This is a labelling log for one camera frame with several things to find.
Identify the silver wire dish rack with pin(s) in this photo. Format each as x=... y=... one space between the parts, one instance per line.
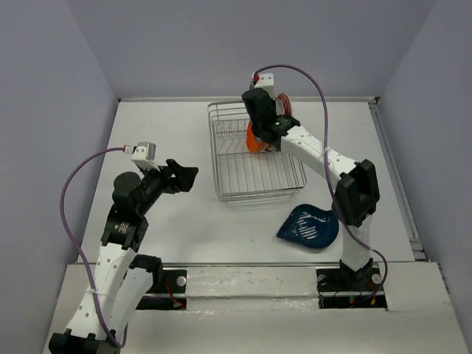
x=241 y=176

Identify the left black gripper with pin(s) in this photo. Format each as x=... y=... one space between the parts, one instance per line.
x=186 y=174

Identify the red and teal floral plate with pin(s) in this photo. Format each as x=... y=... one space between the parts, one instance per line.
x=284 y=104

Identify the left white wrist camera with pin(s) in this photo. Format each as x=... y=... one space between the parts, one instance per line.
x=142 y=155

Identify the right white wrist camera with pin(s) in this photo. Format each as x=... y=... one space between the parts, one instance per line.
x=264 y=81

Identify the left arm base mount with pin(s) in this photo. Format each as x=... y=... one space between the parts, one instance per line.
x=169 y=294

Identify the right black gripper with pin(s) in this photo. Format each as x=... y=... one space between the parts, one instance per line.
x=273 y=102

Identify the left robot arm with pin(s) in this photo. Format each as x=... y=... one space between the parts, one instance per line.
x=121 y=275

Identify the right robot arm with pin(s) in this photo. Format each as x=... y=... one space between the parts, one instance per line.
x=353 y=185

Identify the orange plate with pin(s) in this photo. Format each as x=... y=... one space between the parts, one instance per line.
x=254 y=144

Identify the navy blue shell dish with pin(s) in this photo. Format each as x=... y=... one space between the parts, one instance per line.
x=309 y=227

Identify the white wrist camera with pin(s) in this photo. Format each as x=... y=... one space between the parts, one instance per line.
x=264 y=81
x=142 y=155

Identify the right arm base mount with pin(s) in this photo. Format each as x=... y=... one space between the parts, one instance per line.
x=334 y=292

